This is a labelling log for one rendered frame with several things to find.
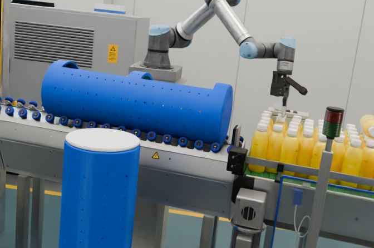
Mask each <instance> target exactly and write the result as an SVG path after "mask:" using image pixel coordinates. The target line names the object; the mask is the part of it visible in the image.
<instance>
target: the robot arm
mask: <svg viewBox="0 0 374 248"><path fill-rule="evenodd" d="M204 1H205V3H204V4H203V5H202V6H201V7H200V8H198V9H197V10H196V11H195V12H194V13H193V14H192V15H191V16H190V17H189V18H188V19H186V20H185V21H184V22H179V23H178V24H177V25H176V26H175V27H171V26H170V25H168V24H155V25H152V26H150V29H149V40H148V48H147V54H146V57H145V59H144V63H143V65H144V66H147V67H153V68H170V60H169V54H168V53H169V48H186V47H188V46H189V45H190V44H191V43H192V41H191V40H192V39H193V37H194V33H195V32H196V31H197V30H199V29H200V28H201V27H202V26H203V25H205V24H206V23H207V22H208V21H209V20H210V19H212V18H213V17H214V16H215V15H217V16H218V18H219V19H220V20H221V22H222V23H223V25H224V26H225V27H226V29H227V30H228V32H229V33H230V34H231V36H232V37H233V38H234V40H235V41H236V43H237V44H238V46H239V52H240V55H241V56H242V57H243V58H246V59H267V58H277V71H273V78H272V83H271V88H270V95H272V96H276V97H279V96H281V97H280V98H279V99H278V102H277V103H274V104H273V108H275V109H276V110H279V111H281V112H282V115H281V118H283V117H284V116H285V115H286V109H287V101H288V96H289V87H290V86H292V87H294V88H295V89H296V90H297V91H299V93H300V94H301V95H304V96H305V95H306V94H307V93H308V91H307V89H306V88H305V87H303V86H301V85H300V84H298V83H297V82H296V81H294V80H293V79H291V78H290V77H289V76H287V75H292V71H293V65H294V55H295V50H296V40H295V39H294V38H289V37H282V38H280V40H279V42H277V43H267V42H256V41H255V39H254V38H253V37H252V35H251V34H250V33H249V31H248V30H247V29H246V27H245V26H244V24H243V23H242V22H241V20H240V19H239V18H238V16H237V15H236V14H235V12H234V11H233V10H232V8H231V7H234V6H237V5H238V4H239V3H240V1H241V0H204ZM230 6H231V7H230ZM282 76H283V78H282Z"/></svg>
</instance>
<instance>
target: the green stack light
mask: <svg viewBox="0 0 374 248"><path fill-rule="evenodd" d="M341 128H342V123H341V124H336V123H330V122H326V121H325V120H324V122H323V128H322V134H323V135H325V136H328V137H340V134H341Z"/></svg>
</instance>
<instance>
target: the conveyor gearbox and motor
mask: <svg viewBox="0 0 374 248"><path fill-rule="evenodd" d="M266 201H267V193H266V192H261V191H256V190H250V189H245V188H240V190H239V192H238V194H237V197H236V201H235V209H234V217H232V219H231V221H230V223H231V225H232V227H233V231H232V238H231V243H230V248H259V245H260V238H261V233H262V231H264V230H265V223H264V222H263V219H264V212H265V205H266Z"/></svg>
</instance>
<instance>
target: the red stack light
mask: <svg viewBox="0 0 374 248"><path fill-rule="evenodd" d="M343 117H344V112H342V113H338V112H332V111H328V110H327V109H326V111H325V116H324V120H325V121H326V122H330V123H336V124H341V123H342V122H343Z"/></svg>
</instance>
